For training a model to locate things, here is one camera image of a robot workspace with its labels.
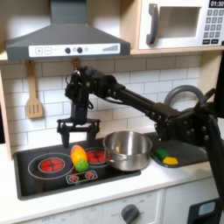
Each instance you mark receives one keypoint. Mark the orange toy vegetable green end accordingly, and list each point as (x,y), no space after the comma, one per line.
(78,154)

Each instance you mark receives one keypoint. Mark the steel pot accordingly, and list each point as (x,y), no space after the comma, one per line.
(131,162)

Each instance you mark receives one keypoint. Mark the yellow toy block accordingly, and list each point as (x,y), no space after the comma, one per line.
(170,161)

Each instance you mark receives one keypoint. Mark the white toy microwave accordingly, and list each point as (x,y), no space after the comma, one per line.
(180,39)

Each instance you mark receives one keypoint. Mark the wooden slotted spatula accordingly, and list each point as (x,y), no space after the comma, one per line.
(33,108)

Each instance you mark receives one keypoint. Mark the black toy stove top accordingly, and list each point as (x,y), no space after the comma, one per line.
(43,186)

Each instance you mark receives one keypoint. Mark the wooden spoon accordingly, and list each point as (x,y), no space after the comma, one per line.
(76,62)

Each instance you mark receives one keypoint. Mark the green toy block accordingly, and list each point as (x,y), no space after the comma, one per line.
(162,153)

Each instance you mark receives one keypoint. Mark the white lower cabinet front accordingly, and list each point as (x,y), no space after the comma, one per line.
(102,214)

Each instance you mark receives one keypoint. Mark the grey range hood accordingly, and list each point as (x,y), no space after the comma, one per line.
(67,38)

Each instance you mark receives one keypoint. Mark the grey oven knob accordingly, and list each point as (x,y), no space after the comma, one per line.
(129,213)

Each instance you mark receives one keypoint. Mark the dark grey sink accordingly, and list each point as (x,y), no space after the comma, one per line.
(189,156)

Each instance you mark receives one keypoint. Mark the dark grey tap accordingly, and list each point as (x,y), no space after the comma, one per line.
(182,89)

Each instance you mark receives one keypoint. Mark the black appliance panel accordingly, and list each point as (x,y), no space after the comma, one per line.
(195,217)

